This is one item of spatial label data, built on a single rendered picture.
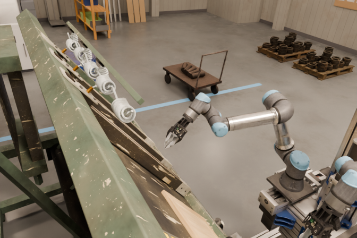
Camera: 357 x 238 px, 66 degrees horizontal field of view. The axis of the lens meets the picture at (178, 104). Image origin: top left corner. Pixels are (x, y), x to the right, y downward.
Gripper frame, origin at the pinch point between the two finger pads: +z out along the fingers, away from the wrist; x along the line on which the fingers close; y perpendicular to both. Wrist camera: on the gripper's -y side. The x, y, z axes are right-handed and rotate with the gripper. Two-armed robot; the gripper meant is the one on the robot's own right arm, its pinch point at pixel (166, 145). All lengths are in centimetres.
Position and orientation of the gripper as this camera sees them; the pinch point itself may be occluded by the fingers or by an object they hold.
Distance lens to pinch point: 152.6
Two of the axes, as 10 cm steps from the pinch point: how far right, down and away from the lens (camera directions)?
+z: -6.1, 7.9, -0.4
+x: 7.9, 6.2, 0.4
